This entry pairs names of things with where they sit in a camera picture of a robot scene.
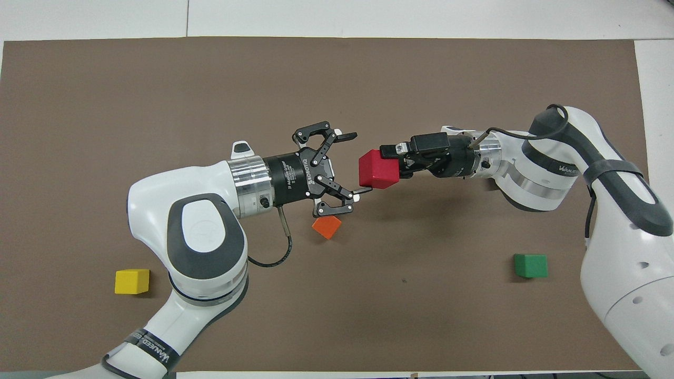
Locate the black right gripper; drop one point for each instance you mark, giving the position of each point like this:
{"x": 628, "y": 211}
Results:
{"x": 458, "y": 160}

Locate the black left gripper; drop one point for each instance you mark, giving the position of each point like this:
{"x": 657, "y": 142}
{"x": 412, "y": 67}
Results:
{"x": 289, "y": 179}

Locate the red wooden block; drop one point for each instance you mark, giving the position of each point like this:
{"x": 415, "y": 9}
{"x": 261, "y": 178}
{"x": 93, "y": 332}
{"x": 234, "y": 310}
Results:
{"x": 378, "y": 168}

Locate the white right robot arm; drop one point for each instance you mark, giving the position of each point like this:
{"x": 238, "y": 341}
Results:
{"x": 621, "y": 263}

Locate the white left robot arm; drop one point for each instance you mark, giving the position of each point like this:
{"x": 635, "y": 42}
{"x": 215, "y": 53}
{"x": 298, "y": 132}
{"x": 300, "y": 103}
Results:
{"x": 205, "y": 237}

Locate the orange wooden block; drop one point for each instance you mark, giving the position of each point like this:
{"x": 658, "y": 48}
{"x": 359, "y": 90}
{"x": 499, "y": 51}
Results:
{"x": 326, "y": 228}

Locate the green wooden block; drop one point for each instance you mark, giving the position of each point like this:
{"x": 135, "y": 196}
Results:
{"x": 531, "y": 266}

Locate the yellow wooden block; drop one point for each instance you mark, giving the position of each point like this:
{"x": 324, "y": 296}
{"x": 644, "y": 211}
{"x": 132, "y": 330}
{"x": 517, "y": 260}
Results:
{"x": 131, "y": 281}

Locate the brown table mat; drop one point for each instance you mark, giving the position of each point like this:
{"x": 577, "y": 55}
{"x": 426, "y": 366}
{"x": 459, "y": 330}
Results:
{"x": 337, "y": 79}

